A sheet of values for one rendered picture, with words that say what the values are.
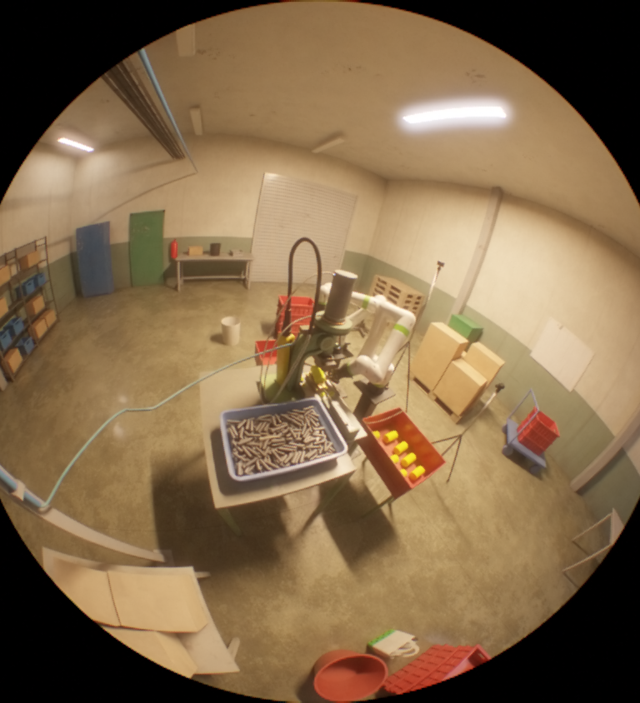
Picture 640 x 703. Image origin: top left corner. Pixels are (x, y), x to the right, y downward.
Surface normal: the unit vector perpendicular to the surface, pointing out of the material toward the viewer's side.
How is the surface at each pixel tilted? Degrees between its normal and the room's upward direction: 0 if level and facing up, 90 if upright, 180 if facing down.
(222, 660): 0
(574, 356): 90
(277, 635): 0
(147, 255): 90
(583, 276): 90
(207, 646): 0
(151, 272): 90
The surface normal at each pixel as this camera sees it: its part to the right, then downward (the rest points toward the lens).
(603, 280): -0.88, 0.07
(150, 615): 0.21, -0.82
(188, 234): 0.41, 0.57
